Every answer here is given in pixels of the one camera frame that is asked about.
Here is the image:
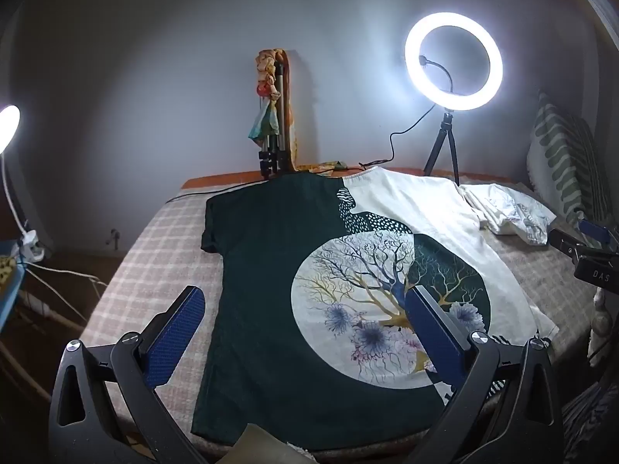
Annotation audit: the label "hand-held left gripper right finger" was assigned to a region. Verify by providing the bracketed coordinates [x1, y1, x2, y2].
[405, 284, 564, 464]

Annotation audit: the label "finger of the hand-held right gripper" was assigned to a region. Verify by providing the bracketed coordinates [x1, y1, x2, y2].
[548, 229, 583, 264]
[579, 219, 612, 243]

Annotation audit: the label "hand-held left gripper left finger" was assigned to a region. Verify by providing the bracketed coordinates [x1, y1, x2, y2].
[47, 285, 209, 464]

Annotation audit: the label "green and white tree-print T-shirt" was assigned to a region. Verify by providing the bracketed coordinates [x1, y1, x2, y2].
[191, 167, 559, 455]

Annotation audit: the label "folded white clothes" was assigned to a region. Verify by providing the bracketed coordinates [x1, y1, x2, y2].
[459, 184, 557, 245]

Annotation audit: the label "person's right hand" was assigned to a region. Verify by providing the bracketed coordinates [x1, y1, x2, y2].
[587, 289, 619, 363]

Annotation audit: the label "beige checked blanket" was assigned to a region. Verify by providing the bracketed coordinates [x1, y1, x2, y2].
[80, 181, 600, 464]

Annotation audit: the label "green leaf-patterned pillow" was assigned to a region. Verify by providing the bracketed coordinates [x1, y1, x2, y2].
[526, 91, 615, 225]

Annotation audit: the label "brown cardboard piece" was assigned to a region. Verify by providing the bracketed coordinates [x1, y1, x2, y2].
[234, 423, 321, 464]

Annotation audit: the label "person's striped garment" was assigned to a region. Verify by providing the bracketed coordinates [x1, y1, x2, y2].
[562, 381, 619, 464]

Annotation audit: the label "small black tripod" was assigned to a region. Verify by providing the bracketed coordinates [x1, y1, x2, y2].
[423, 112, 461, 185]

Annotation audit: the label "blue plastic board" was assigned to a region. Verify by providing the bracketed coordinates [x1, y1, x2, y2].
[0, 239, 26, 338]

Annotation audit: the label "white clamp lamp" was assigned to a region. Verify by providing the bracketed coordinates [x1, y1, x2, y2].
[0, 105, 45, 264]

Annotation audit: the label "white cable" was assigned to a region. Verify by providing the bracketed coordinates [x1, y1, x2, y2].
[26, 260, 109, 292]

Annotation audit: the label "thin black cable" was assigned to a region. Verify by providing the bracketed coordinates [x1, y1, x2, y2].
[164, 179, 267, 204]

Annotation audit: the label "ring light cable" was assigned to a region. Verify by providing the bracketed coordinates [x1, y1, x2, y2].
[333, 104, 438, 172]

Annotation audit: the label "white ring light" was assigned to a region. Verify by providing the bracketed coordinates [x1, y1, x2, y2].
[405, 11, 504, 109]

